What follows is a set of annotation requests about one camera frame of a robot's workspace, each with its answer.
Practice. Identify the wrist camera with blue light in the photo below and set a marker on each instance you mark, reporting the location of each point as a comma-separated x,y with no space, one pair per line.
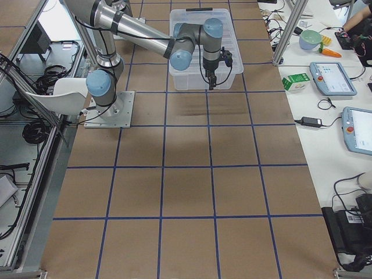
227,57

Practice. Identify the clear plastic storage box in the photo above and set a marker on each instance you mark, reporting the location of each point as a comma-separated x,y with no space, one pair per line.
194,78

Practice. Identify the lower teach pendant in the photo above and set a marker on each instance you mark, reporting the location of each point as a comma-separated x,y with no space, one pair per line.
356,126

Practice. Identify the toy corn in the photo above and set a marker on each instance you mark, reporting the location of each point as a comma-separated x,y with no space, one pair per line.
325,40

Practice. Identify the aluminium frame post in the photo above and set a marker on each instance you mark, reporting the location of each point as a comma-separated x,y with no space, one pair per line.
288,31

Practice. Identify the clear plastic box lid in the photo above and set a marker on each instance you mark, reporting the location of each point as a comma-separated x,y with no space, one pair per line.
228,40

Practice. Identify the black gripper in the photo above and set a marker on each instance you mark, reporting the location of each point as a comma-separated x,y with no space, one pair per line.
209,70

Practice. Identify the black equipment box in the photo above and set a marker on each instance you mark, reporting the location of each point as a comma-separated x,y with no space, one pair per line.
350,232

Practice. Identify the toy carrot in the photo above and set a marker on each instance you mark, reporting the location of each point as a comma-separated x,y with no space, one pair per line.
328,52

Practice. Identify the teach pendant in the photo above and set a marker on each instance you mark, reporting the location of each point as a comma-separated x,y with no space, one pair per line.
331,79
356,126

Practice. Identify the upper teach pendant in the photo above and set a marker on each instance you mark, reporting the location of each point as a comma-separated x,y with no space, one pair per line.
331,79

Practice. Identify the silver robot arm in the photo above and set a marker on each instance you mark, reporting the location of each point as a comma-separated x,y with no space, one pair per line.
178,49

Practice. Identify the black box handle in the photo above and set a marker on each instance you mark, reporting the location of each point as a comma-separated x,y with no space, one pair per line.
199,9

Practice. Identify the green blue bowl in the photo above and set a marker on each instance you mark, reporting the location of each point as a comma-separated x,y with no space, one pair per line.
309,39

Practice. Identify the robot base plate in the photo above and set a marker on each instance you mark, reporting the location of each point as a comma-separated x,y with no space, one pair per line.
118,115

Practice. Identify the black laptop charger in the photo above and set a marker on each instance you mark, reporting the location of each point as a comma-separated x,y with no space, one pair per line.
309,122

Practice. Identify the white plastic chair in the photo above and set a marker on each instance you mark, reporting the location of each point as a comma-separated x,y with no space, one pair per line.
68,96

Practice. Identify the green white carton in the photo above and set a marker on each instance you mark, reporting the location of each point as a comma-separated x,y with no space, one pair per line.
295,82

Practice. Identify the person forearm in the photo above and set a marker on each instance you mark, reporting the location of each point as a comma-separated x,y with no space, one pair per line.
362,14

